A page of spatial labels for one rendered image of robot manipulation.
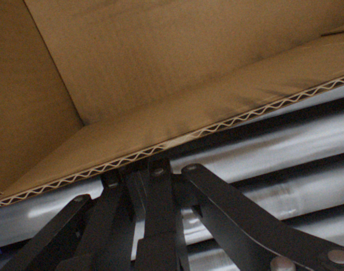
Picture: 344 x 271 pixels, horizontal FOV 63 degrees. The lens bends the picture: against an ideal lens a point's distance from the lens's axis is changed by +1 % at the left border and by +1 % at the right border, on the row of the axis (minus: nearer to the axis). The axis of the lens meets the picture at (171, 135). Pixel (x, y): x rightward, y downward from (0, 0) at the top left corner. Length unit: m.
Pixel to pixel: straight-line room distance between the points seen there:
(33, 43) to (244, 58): 0.19
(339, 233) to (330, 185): 0.07
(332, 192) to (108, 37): 0.30
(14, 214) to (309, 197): 0.33
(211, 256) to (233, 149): 0.14
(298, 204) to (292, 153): 0.06
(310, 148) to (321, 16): 0.13
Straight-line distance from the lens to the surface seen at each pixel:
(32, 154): 0.19
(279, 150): 0.33
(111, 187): 0.16
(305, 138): 0.34
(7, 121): 0.19
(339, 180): 0.38
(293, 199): 0.36
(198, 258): 0.38
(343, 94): 0.36
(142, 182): 0.16
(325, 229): 0.41
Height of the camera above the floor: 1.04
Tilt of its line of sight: 76 degrees down
